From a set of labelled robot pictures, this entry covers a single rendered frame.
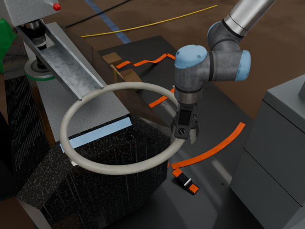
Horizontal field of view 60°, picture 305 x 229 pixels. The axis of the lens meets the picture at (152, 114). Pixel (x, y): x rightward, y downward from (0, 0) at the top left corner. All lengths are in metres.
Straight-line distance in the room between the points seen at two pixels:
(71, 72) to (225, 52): 0.72
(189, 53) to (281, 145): 0.76
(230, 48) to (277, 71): 2.24
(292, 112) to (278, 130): 0.14
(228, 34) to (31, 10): 0.80
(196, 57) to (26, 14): 0.77
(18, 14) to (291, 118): 1.21
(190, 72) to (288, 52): 2.72
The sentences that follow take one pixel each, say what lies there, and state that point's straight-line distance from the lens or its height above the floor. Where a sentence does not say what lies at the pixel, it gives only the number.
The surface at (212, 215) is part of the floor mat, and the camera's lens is 1.79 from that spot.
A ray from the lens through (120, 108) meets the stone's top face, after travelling 1.18.
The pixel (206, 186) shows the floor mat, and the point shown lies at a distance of 1.88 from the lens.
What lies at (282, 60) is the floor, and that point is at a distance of 3.27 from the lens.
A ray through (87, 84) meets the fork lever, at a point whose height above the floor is 0.88.
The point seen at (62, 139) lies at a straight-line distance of 0.98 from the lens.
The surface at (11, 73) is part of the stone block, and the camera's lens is 1.79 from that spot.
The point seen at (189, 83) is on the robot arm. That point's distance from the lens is 0.80.
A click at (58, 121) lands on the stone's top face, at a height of 0.80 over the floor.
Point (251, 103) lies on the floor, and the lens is 2.56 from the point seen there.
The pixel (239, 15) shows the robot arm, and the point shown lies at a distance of 0.88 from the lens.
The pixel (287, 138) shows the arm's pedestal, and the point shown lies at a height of 0.70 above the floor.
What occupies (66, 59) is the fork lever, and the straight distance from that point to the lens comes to 1.32.
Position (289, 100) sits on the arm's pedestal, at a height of 0.85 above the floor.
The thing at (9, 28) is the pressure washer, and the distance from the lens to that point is 2.96.
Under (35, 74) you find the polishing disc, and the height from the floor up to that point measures 0.83.
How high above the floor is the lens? 1.61
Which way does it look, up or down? 45 degrees down
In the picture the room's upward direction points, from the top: straight up
